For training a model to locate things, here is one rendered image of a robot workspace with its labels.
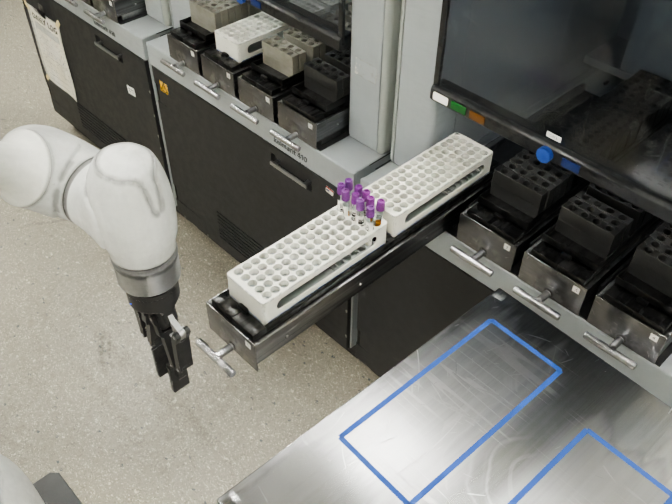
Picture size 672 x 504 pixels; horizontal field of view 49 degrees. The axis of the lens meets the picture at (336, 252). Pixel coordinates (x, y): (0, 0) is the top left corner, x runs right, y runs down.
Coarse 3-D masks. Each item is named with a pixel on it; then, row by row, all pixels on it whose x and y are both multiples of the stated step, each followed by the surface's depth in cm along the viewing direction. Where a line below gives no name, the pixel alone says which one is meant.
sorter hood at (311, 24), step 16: (272, 0) 169; (288, 0) 165; (304, 0) 161; (320, 0) 157; (336, 0) 153; (272, 16) 170; (288, 16) 166; (304, 16) 163; (320, 16) 159; (336, 16) 155; (304, 32) 164; (320, 32) 160; (336, 32) 158; (336, 48) 159
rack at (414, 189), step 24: (456, 144) 152; (480, 144) 151; (408, 168) 147; (432, 168) 147; (456, 168) 146; (480, 168) 154; (384, 192) 141; (408, 192) 141; (432, 192) 140; (456, 192) 147; (384, 216) 137; (408, 216) 144
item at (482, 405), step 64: (512, 320) 123; (384, 384) 113; (448, 384) 113; (512, 384) 113; (576, 384) 114; (320, 448) 105; (384, 448) 105; (448, 448) 105; (512, 448) 105; (576, 448) 105; (640, 448) 105
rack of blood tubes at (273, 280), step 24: (336, 216) 135; (288, 240) 131; (312, 240) 130; (336, 240) 130; (360, 240) 130; (384, 240) 136; (240, 264) 126; (264, 264) 126; (288, 264) 127; (312, 264) 126; (336, 264) 133; (240, 288) 122; (264, 288) 122; (288, 288) 122; (312, 288) 127; (264, 312) 121
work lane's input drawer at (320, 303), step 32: (480, 192) 151; (416, 224) 141; (448, 224) 148; (384, 256) 136; (320, 288) 128; (352, 288) 133; (224, 320) 125; (256, 320) 123; (288, 320) 124; (224, 352) 126; (256, 352) 122
